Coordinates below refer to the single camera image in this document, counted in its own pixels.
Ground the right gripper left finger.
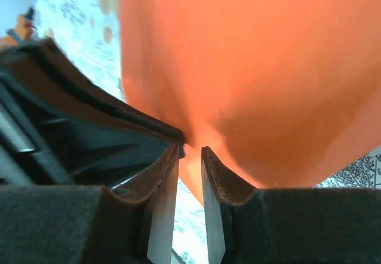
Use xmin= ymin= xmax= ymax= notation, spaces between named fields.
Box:
xmin=111 ymin=143 xmax=180 ymax=264

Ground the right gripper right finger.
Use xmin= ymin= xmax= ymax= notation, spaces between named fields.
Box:
xmin=201 ymin=146 xmax=257 ymax=264

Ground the orange wrapping paper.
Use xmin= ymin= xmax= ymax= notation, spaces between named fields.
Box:
xmin=118 ymin=0 xmax=381 ymax=208

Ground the floral print tablecloth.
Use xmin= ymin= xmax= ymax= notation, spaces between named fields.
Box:
xmin=29 ymin=0 xmax=381 ymax=264

